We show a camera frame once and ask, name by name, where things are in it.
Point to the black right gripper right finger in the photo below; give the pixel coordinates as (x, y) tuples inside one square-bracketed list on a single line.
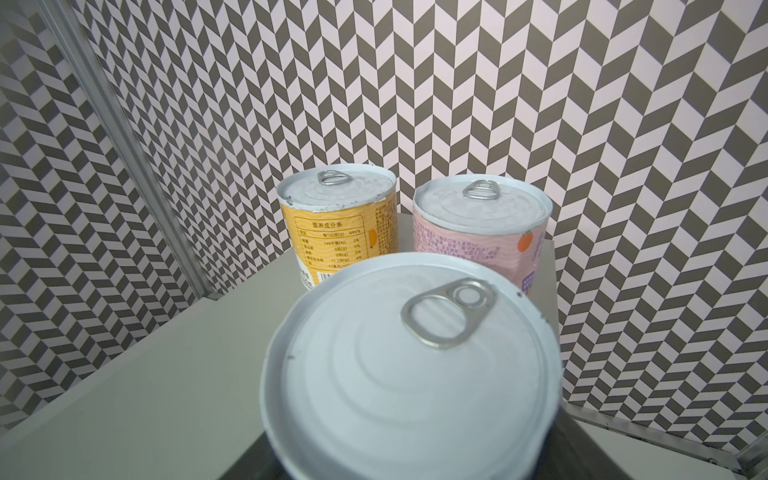
[(569, 452)]

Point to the pink labelled can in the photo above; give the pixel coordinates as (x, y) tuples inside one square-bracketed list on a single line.
[(495, 221)]

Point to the yellow labelled can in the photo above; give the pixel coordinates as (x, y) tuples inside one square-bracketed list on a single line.
[(339, 215)]

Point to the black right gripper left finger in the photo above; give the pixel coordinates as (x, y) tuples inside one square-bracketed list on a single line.
[(258, 462)]

